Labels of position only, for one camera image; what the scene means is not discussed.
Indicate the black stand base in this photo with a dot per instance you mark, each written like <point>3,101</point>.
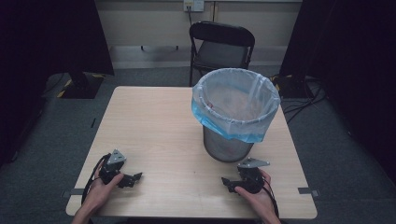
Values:
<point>81,87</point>
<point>292,87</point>

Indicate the person's right hand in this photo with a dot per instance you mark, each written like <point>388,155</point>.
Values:
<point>258,200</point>

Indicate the white wall outlet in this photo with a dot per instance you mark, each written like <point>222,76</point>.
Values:
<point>193,5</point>

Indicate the translucent blue trash bag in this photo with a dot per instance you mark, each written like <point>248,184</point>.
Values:
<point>236,93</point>

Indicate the black mesh trash bin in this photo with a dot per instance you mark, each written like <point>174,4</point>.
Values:
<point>225,149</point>

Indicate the dark curtain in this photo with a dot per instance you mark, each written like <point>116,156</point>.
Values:
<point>351,62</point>
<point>46,40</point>

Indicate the person's left hand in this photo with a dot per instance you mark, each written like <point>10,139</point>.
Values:
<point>101,193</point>

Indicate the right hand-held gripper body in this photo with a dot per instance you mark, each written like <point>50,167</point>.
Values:
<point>251,175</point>

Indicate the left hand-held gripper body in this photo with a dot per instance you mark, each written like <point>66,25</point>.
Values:
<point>112,166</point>

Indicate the black folding chair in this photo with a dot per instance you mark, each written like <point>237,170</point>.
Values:
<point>222,51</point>

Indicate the grey tape strip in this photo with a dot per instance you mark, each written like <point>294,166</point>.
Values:
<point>71,193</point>
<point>308,191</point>

